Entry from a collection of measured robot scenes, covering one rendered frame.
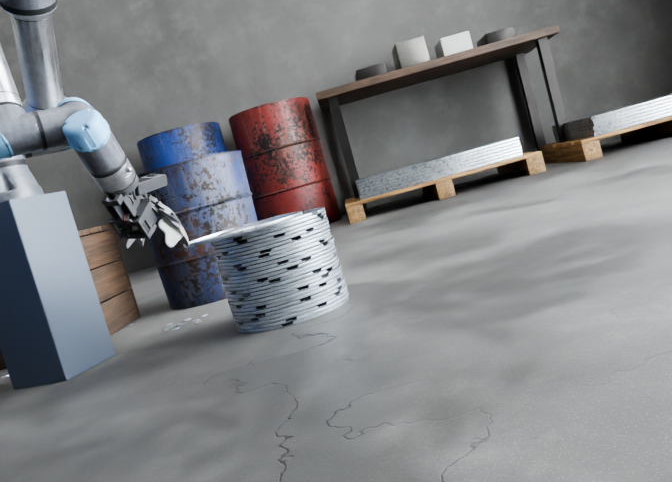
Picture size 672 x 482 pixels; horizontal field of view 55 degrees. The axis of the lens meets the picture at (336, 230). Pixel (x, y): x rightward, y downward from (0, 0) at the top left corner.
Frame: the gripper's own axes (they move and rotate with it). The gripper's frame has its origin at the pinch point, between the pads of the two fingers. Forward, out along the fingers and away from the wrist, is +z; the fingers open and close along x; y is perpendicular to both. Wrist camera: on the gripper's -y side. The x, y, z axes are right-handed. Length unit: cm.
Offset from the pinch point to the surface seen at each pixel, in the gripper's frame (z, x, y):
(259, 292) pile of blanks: 15.2, 18.2, 2.3
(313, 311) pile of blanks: 21.8, 29.4, 2.5
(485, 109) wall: 207, 43, -320
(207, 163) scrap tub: 32, -26, -64
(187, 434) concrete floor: -12, 30, 49
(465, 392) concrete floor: -19, 70, 44
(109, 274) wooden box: 50, -58, -31
